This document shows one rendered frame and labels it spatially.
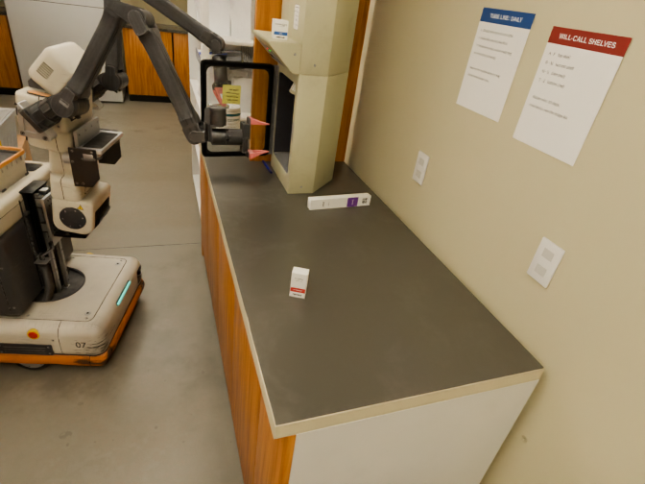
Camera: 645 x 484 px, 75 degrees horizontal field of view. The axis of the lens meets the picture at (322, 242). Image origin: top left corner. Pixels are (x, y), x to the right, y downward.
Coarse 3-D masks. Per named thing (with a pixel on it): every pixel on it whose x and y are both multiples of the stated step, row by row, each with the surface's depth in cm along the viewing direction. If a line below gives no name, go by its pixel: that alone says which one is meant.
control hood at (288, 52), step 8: (256, 32) 160; (264, 32) 163; (264, 40) 149; (272, 40) 142; (280, 40) 145; (288, 40) 149; (272, 48) 145; (280, 48) 144; (288, 48) 144; (296, 48) 145; (280, 56) 145; (288, 56) 146; (296, 56) 146; (288, 64) 147; (296, 64) 148; (296, 72) 149
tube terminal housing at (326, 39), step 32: (288, 0) 157; (320, 0) 140; (352, 0) 152; (288, 32) 159; (320, 32) 145; (352, 32) 160; (320, 64) 151; (320, 96) 157; (320, 128) 163; (320, 160) 173; (288, 192) 174
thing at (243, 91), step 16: (208, 80) 168; (224, 80) 170; (240, 80) 173; (256, 80) 175; (208, 96) 171; (224, 96) 173; (240, 96) 176; (256, 96) 179; (240, 112) 180; (256, 112) 182; (224, 128) 180; (256, 128) 186; (208, 144) 181; (256, 144) 190
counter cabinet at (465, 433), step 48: (240, 336) 139; (240, 384) 146; (528, 384) 107; (240, 432) 154; (336, 432) 90; (384, 432) 96; (432, 432) 104; (480, 432) 113; (288, 480) 94; (336, 480) 101; (384, 480) 109; (432, 480) 119; (480, 480) 131
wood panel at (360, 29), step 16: (256, 0) 166; (272, 0) 168; (368, 0) 180; (256, 16) 169; (272, 16) 171; (256, 48) 175; (352, 48) 188; (352, 64) 192; (352, 80) 196; (352, 96) 200; (256, 160) 201; (336, 160) 215
